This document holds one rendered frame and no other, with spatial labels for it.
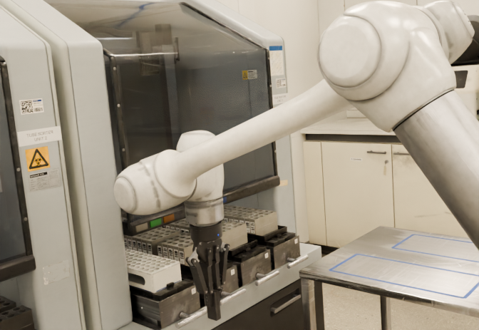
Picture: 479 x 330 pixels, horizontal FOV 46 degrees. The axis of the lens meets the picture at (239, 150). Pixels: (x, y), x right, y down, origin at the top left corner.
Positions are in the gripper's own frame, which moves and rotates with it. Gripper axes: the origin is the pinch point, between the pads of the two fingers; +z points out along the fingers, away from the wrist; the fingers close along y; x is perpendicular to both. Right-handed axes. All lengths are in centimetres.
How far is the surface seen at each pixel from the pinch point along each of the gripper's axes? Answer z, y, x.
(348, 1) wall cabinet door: -94, -258, -106
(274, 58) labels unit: -57, -58, -20
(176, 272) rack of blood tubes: -4.1, -2.9, -15.4
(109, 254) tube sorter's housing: -13.2, 13.0, -20.7
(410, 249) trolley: -2, -52, 26
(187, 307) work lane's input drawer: 4.3, -2.3, -11.7
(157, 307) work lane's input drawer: 1.0, 6.7, -12.6
